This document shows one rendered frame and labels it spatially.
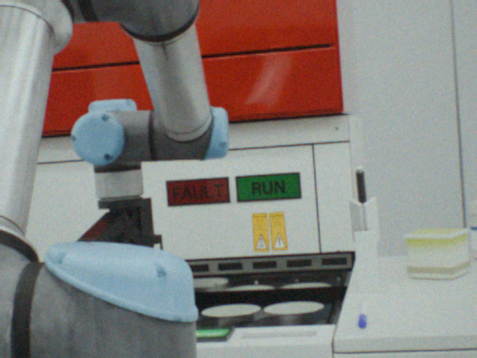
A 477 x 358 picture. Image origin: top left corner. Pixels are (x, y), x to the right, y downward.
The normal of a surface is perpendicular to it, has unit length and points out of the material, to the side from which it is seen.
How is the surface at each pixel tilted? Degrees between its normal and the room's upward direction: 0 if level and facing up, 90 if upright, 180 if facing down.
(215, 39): 90
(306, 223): 90
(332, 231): 90
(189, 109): 145
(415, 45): 90
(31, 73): 72
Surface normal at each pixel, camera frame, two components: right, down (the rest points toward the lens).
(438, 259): -0.57, 0.08
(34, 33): 0.70, -0.40
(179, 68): 0.42, 0.81
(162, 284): 0.62, -0.04
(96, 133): -0.06, 0.06
